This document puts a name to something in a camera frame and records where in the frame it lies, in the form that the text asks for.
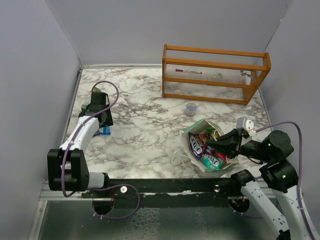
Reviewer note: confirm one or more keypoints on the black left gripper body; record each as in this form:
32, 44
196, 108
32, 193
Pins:
109, 121

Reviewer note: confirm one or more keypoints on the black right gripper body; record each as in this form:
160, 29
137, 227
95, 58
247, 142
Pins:
238, 147

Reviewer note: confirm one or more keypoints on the small green snack packet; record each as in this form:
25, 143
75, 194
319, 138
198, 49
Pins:
88, 100

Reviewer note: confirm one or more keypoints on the blue snack packet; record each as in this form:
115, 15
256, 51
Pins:
103, 131

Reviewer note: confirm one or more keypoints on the printed paper bag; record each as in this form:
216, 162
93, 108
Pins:
185, 151

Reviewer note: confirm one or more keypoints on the yellow green Fox's candy bag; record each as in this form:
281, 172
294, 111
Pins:
208, 134

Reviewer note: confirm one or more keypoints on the purple snack packet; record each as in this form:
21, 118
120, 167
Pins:
197, 146

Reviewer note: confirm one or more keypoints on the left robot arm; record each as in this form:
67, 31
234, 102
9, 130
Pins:
67, 166

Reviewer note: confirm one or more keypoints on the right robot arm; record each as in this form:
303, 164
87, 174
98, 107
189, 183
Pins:
291, 221

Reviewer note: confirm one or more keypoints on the teal Fox's candy bag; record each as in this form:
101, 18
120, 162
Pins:
211, 161

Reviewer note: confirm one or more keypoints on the red snack packet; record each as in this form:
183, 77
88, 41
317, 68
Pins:
215, 153

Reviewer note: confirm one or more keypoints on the clear plastic cup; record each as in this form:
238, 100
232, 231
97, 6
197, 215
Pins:
191, 109

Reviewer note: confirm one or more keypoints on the purple marker pen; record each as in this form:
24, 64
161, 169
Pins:
188, 71

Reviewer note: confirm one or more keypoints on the orange wooden shelf rack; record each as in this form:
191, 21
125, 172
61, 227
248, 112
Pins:
216, 68

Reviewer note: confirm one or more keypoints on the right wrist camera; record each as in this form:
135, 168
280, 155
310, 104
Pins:
247, 125

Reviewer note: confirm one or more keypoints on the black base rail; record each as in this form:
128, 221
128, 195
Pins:
133, 193

